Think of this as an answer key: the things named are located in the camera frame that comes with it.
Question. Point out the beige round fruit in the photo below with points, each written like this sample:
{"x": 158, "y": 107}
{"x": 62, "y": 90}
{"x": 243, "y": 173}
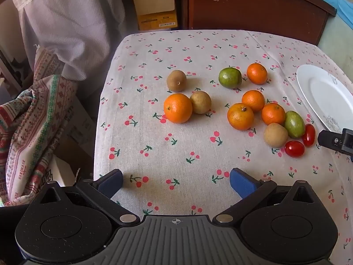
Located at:
{"x": 201, "y": 102}
{"x": 275, "y": 135}

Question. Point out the white checked curtain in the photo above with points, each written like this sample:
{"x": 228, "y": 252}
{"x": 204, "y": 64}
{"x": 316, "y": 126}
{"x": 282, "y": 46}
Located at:
{"x": 69, "y": 19}

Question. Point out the brown wooden cabinet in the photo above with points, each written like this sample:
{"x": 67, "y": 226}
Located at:
{"x": 248, "y": 8}

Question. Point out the white plate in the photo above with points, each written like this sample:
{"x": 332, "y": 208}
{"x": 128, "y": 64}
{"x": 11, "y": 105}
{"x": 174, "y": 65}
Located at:
{"x": 325, "y": 93}

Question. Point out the green bedsheet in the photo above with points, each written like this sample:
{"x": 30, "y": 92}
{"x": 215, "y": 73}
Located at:
{"x": 339, "y": 41}

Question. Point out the cherry print tablecloth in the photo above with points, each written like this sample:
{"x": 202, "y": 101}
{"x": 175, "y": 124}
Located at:
{"x": 154, "y": 60}

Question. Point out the brown kiwi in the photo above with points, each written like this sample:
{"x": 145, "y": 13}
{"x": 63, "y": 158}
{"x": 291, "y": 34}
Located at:
{"x": 176, "y": 81}

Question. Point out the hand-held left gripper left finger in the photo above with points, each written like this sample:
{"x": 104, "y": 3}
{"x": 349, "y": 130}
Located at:
{"x": 111, "y": 182}

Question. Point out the blue blanket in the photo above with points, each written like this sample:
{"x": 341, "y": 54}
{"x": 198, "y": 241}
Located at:
{"x": 343, "y": 5}

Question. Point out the red cherry tomato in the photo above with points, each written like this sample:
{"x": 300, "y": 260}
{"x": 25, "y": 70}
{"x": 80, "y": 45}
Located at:
{"x": 308, "y": 135}
{"x": 294, "y": 148}

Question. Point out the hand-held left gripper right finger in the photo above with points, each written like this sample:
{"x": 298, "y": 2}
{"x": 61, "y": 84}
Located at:
{"x": 242, "y": 182}

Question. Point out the open cardboard box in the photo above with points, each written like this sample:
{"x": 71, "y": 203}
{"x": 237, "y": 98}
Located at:
{"x": 154, "y": 5}

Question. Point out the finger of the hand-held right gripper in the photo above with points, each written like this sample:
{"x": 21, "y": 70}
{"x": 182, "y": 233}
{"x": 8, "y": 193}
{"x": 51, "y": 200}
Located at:
{"x": 331, "y": 140}

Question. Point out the patterned woven cloth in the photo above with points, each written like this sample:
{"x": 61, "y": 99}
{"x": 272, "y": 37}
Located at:
{"x": 33, "y": 116}

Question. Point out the green round fruit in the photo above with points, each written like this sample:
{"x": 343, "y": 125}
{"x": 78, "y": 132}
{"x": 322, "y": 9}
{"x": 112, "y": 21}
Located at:
{"x": 294, "y": 124}
{"x": 230, "y": 77}

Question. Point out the large orange mandarin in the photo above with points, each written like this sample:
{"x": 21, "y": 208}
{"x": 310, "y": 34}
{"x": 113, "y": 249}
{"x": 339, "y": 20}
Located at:
{"x": 178, "y": 108}

